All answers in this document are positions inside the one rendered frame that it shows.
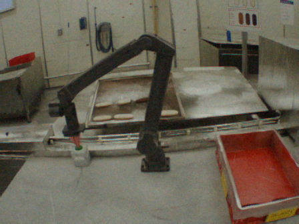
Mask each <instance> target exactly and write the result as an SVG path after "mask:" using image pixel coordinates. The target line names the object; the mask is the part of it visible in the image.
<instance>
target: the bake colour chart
mask: <svg viewBox="0 0 299 224"><path fill-rule="evenodd" d="M224 2H225V10H226V25H227V27H226V29H227V31H228V30H230V31H245V32H253V33H255V32H256V33H261V32H262V22H261V20H262V19H261V2H260V0H225V1H224Z"/></svg>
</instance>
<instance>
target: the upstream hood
mask: <svg viewBox="0 0 299 224"><path fill-rule="evenodd" d="M53 136H55V133H54V130H53V125H36V126H26V127H12V128H10V127H7V128H0V151H37V150H38V151H43V150H44V151H45V150H46V148H47V146H48V140H49V138H50V137H51V138H52V137H53Z"/></svg>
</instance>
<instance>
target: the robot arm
mask: <svg viewBox="0 0 299 224"><path fill-rule="evenodd" d="M175 48H176V46H175V45H173V44H171V43H169V42H168V41H166V40H165V39H163V38H162V37H160V36H158V35H156V34H153V33H152V32H145V33H144V34H143V35H142V36H139V38H138V39H137V40H136V39H134V40H132V41H130V42H129V43H127V44H125V45H123V46H122V47H120V48H119V49H117V50H115V51H114V52H113V53H110V54H109V55H107V56H106V57H104V58H103V59H101V61H99V62H98V63H96V64H95V65H93V66H91V67H90V68H89V69H86V70H85V71H84V72H83V73H81V74H80V75H78V76H77V77H76V78H75V79H73V80H72V81H70V82H69V83H67V84H66V85H65V86H63V88H61V89H60V90H59V91H58V93H57V97H58V100H53V101H52V102H51V103H50V104H49V116H50V117H63V116H65V120H66V123H67V124H66V125H64V128H63V130H62V134H63V136H64V137H69V138H70V139H71V140H72V141H73V142H74V143H75V145H76V146H77V147H80V144H79V138H80V135H81V132H82V133H83V132H84V130H85V123H79V122H78V119H77V111H76V107H75V103H74V102H72V101H73V100H74V98H75V95H77V94H78V93H80V92H81V91H82V90H84V89H85V88H87V86H89V85H90V84H92V83H93V82H95V81H97V80H98V79H100V78H102V76H104V75H105V74H107V73H109V72H110V71H112V70H114V69H115V68H117V67H119V66H120V65H123V63H125V62H126V61H128V60H130V59H131V58H133V57H135V56H137V55H139V54H142V53H143V51H151V52H155V53H156V60H155V65H154V71H153V75H152V82H151V86H150V90H149V97H148V102H147V109H146V113H145V116H144V121H143V127H142V128H141V130H140V132H139V138H138V140H137V145H136V149H137V150H138V151H139V152H140V153H141V154H144V155H145V157H144V158H141V160H142V161H141V172H164V171H170V158H169V157H166V155H165V154H164V150H163V149H162V146H161V141H159V131H158V128H159V124H160V117H161V114H162V108H164V105H163V104H164V101H165V97H166V91H167V88H168V81H169V78H170V72H171V71H170V69H171V66H172V61H173V58H174V56H175V53H176V50H175Z"/></svg>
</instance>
